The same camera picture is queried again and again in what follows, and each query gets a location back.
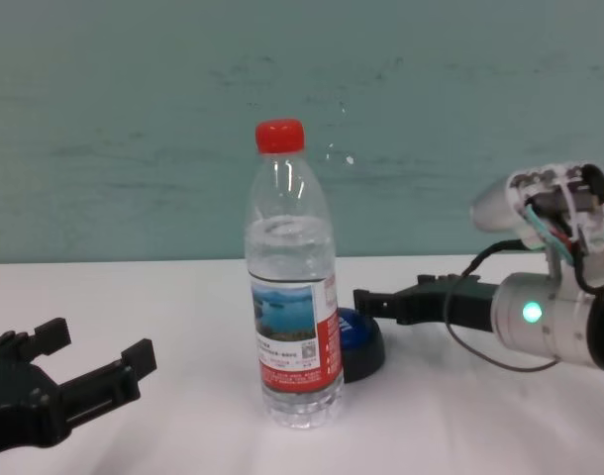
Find thin black right gripper cable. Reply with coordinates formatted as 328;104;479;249
442;238;561;373

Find clear water bottle red cap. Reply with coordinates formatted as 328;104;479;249
244;118;345;430

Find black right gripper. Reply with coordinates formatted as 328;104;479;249
352;272;502;333

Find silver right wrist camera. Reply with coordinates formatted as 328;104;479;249
469;159;604;249

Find blue push button black base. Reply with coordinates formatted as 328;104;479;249
337;306;386;384

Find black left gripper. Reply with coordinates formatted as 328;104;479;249
0;317;158;452

